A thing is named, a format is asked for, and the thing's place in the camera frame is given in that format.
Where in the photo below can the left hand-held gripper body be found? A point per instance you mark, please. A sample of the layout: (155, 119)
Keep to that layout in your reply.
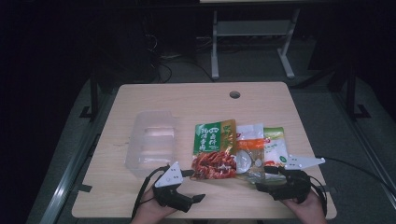
(168, 179)

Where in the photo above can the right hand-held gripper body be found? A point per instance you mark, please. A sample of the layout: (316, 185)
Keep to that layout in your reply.
(292, 186)

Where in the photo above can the green and white snack packet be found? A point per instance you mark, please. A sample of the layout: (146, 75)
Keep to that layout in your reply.
(275, 146)

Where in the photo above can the white and orange clear packet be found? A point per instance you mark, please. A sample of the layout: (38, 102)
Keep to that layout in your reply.
(250, 149)

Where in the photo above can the green and red sauce packet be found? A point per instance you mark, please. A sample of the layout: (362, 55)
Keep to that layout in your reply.
(213, 146)

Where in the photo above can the clear plastic container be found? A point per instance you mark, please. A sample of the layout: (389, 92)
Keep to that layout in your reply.
(152, 143)

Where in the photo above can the person's right hand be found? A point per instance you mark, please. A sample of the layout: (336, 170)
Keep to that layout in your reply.
(308, 213)

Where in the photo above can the person's left hand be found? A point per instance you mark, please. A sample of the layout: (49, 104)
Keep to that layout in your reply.
(149, 211)

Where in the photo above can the black metal stand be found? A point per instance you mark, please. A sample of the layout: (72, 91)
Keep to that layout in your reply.
(93, 93)
(351, 93)

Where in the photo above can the black table bracket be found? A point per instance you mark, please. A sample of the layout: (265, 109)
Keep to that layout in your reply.
(330, 189)
(84, 188)

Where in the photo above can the grey metal rail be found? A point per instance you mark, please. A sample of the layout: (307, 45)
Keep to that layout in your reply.
(67, 183)
(367, 146)

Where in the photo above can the white metal desk frame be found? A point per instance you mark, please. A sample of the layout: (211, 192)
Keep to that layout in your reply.
(252, 28)

